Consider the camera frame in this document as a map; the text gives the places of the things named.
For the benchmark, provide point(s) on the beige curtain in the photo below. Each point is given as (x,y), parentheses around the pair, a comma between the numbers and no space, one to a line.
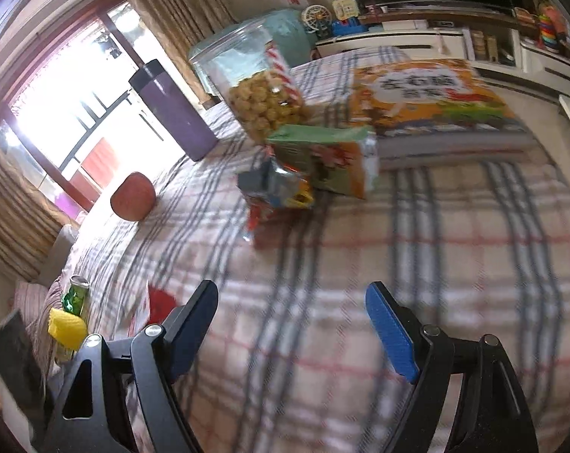
(181,19)
(16,217)

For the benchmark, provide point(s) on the white television cabinet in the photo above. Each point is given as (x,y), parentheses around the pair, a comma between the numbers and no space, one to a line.
(407,42)

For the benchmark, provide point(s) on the green and orange carton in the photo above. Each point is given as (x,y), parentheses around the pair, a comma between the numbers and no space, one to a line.
(332,160)

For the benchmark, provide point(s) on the silver snack wrapper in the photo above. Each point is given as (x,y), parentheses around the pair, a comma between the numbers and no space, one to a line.
(278,188)

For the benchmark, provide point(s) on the purple container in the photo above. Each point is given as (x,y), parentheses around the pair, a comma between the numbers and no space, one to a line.
(176,108)

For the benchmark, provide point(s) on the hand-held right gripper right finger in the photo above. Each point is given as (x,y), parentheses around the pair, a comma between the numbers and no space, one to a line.
(391,330)

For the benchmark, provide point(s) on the colourful stacking rings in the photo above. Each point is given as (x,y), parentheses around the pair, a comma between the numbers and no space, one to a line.
(548,30)

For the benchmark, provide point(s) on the dark flat object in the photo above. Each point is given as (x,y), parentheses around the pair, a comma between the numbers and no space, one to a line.
(13,368)

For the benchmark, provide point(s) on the red apple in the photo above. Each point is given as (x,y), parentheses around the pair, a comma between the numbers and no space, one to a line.
(133,197)

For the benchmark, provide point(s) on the orange snack box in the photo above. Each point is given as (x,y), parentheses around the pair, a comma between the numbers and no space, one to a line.
(431,94)

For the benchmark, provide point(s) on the ferris wheel toy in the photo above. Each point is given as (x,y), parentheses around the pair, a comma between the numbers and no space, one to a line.
(315,21)

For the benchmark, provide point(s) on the clear jar of snack puffs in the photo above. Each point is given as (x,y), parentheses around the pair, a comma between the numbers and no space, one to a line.
(261,99)

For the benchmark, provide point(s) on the striped pink cushion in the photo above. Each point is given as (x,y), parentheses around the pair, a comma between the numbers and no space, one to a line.
(35,302)

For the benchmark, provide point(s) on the red paper scrap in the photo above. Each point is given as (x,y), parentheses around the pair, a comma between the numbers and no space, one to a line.
(161,304)

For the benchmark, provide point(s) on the yellow sponge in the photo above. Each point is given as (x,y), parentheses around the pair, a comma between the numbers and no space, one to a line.
(68,328)

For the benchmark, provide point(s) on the plaid tablecloth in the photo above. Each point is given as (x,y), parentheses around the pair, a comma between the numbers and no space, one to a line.
(337,269)

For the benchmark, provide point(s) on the green drink can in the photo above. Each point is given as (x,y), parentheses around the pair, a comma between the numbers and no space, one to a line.
(76,295)

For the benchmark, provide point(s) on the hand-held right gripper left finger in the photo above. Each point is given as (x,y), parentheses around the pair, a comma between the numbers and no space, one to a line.
(183,358)

